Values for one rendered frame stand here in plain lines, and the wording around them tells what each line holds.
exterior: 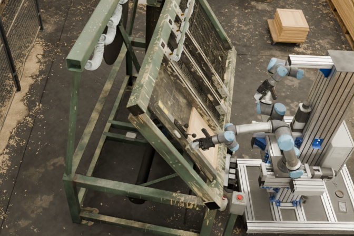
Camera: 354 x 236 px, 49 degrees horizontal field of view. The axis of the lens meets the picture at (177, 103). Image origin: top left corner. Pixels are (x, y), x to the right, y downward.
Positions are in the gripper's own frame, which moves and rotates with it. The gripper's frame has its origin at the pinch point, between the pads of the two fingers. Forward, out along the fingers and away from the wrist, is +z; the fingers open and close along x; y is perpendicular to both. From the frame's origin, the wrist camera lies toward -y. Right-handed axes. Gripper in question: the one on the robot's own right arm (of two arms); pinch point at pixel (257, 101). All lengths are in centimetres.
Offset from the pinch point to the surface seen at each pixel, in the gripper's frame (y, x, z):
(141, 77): 78, 59, 17
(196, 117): 30, -4, 50
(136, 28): 201, -275, 150
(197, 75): 55, -34, 32
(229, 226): -57, 12, 106
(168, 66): 74, 13, 20
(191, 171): 5, 49, 60
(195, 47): 74, -52, 18
